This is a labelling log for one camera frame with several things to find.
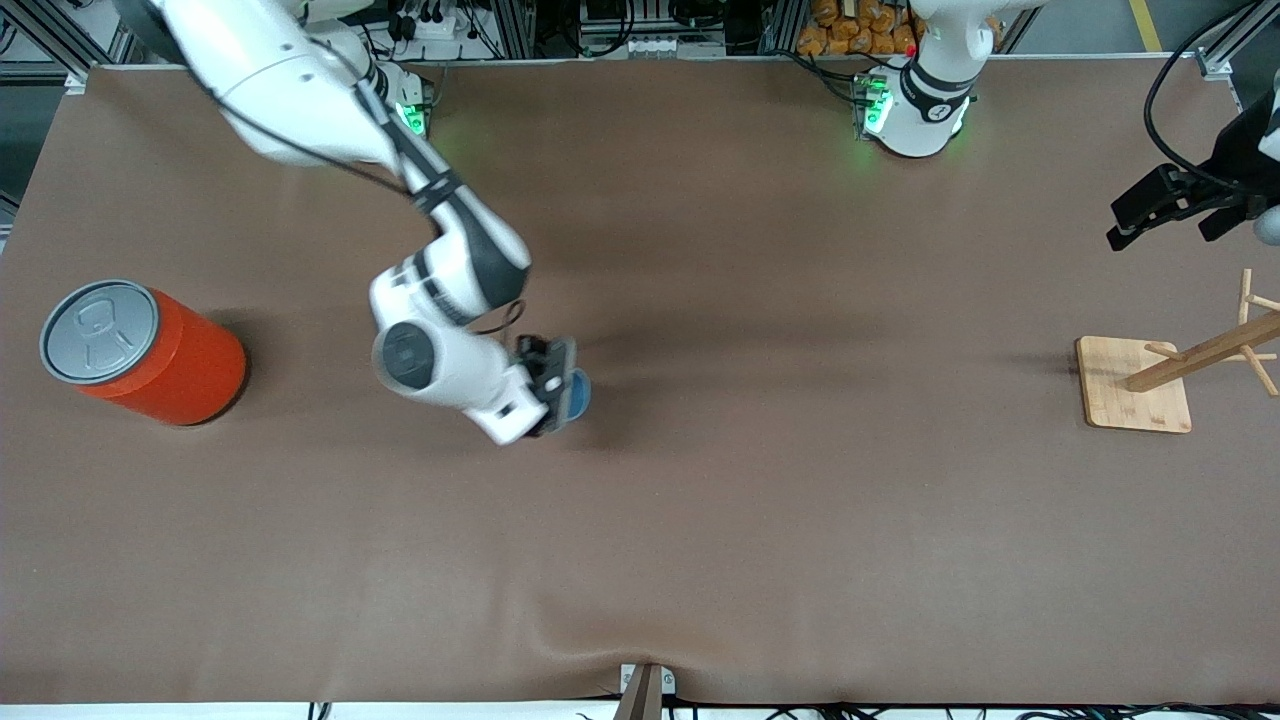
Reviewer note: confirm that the aluminium frame profile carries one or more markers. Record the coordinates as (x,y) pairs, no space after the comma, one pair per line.
(1235,45)
(55,45)

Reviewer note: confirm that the orange snack bag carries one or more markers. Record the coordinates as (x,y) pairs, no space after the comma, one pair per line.
(850,25)

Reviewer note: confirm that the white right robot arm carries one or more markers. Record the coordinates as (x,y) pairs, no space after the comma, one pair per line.
(300,90)

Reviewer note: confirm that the orange can with grey lid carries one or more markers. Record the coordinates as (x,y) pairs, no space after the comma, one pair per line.
(170,360)

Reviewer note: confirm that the wooden cup rack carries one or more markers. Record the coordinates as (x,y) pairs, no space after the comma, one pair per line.
(1130,395)

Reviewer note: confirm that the light blue plastic cup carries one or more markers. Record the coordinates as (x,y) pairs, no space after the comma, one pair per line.
(580,395)

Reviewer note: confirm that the brown table cover mat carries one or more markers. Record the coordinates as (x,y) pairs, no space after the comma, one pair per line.
(640,550)

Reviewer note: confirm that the long white socket strip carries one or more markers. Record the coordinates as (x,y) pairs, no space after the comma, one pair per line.
(650,46)

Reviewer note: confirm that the grey metal clamp bracket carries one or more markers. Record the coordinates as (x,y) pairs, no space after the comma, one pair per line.
(641,695)

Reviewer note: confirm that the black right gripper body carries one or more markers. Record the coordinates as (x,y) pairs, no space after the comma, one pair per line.
(541,364)

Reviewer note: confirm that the white power strip with plugs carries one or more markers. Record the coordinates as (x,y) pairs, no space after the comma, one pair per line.
(445,25)

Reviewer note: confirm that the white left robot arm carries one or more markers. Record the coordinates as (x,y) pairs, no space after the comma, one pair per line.
(930,90)

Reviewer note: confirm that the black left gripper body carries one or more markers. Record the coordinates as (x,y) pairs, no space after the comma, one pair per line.
(1226,181)

